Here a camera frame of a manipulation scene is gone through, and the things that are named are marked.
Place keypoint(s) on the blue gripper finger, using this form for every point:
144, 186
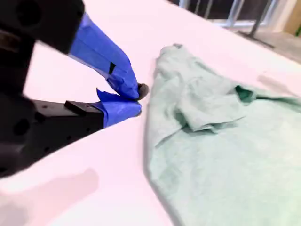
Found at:
101, 54
77, 120

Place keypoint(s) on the pale green T-shirt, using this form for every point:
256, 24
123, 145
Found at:
211, 164

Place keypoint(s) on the grey metal pole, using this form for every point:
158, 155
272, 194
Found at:
256, 24

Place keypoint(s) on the white window frame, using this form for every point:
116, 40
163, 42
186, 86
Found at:
235, 22

